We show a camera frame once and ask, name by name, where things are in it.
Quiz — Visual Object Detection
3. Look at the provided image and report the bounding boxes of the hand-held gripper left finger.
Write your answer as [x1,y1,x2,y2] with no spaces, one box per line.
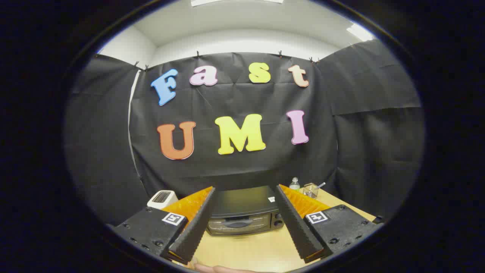
[112,186,216,266]

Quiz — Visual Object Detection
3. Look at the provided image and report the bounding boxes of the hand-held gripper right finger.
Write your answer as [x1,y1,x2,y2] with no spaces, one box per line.
[274,184,385,264]

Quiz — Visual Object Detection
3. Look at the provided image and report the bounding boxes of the black toaster oven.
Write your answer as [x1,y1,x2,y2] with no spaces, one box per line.
[207,185,285,236]

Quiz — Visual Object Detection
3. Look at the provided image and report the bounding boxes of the white pop-up toaster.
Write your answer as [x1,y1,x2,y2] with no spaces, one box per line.
[147,190,178,210]

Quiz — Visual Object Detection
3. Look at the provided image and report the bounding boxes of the ceiling light panel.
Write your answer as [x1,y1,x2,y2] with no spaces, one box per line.
[347,24,375,41]
[191,0,284,7]

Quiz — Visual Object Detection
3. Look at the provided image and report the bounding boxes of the wire mesh holder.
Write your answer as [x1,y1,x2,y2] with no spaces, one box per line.
[302,183,319,199]

